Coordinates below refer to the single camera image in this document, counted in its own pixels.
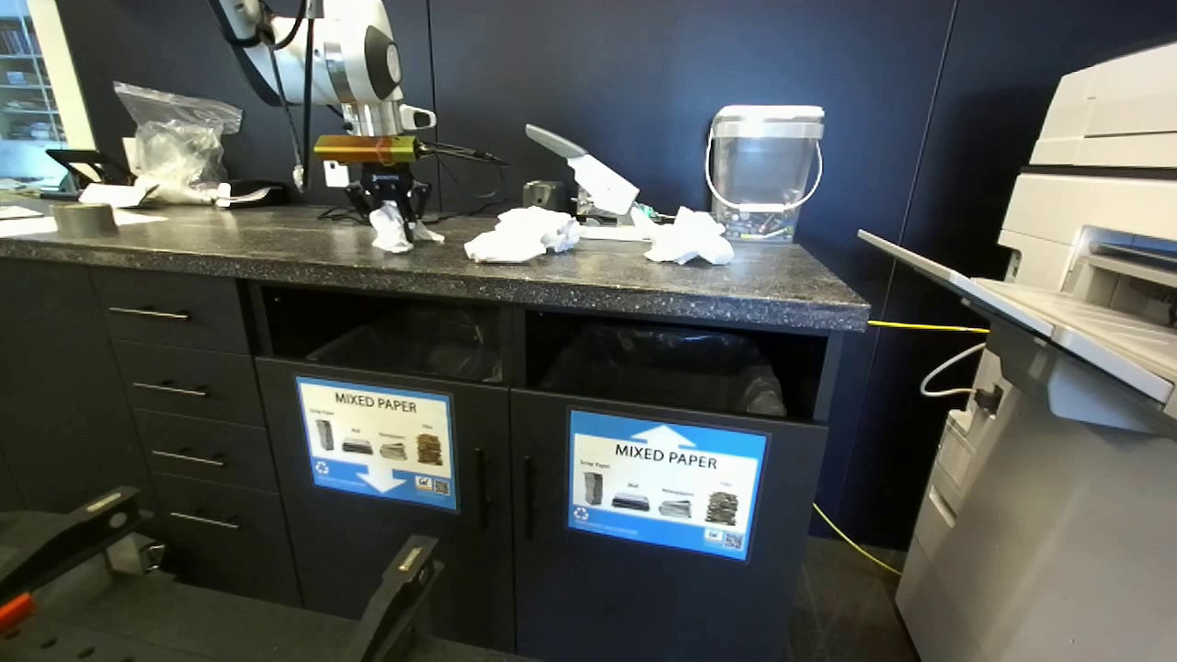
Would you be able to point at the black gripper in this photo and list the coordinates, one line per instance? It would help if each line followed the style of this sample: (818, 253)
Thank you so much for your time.
(388, 181)

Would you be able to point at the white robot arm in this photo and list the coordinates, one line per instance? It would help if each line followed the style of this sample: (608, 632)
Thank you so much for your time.
(342, 74)

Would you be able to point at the black recycling bin lid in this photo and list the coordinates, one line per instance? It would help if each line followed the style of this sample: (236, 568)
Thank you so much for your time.
(207, 354)

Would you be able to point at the clear plastic bag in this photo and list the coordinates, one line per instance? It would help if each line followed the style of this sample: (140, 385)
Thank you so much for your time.
(178, 147)

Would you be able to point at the mixed paper sign down arrow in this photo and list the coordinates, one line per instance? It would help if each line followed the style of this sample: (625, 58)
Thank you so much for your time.
(373, 443)

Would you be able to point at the black stand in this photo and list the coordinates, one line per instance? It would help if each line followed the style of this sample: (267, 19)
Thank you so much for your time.
(84, 170)

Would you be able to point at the flat white paper sheet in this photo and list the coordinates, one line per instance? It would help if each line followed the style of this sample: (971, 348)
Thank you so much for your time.
(23, 226)

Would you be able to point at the clear plastic bucket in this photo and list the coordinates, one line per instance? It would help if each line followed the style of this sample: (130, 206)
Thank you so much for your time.
(759, 168)

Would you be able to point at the mixed paper sign up arrow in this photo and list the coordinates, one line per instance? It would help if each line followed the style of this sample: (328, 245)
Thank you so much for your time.
(664, 481)

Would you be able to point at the large white printer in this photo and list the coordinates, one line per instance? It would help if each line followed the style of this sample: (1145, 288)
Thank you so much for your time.
(1077, 515)

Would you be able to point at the orange wrist camera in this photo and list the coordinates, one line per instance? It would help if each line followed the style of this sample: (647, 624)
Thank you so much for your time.
(368, 153)

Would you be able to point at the small white wall plate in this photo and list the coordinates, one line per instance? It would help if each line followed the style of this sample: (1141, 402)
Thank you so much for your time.
(335, 179)

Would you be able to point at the white window frame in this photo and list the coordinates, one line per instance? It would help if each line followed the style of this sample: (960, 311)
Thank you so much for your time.
(60, 74)

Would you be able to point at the dark perforated base plate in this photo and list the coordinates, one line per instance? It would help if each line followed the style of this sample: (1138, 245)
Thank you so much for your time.
(184, 627)

